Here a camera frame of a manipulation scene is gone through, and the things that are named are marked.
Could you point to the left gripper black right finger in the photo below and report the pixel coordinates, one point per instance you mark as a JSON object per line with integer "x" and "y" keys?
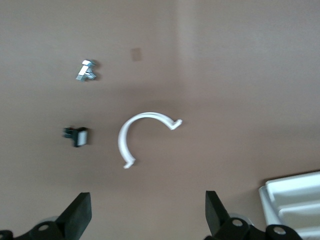
{"x": 217, "y": 220}

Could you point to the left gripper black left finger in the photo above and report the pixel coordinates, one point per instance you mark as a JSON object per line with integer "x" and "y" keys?
{"x": 75, "y": 220}

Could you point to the white drawer cabinet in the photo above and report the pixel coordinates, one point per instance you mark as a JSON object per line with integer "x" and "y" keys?
{"x": 265, "y": 202}

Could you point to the white plastic drawer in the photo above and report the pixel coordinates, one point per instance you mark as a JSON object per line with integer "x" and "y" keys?
{"x": 305, "y": 212}
{"x": 300, "y": 185}
{"x": 312, "y": 228}

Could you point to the white curved plastic clip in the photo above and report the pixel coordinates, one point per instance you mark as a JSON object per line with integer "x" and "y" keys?
{"x": 122, "y": 140}

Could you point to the black white rocker switch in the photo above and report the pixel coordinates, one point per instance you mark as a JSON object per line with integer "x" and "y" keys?
{"x": 81, "y": 137}

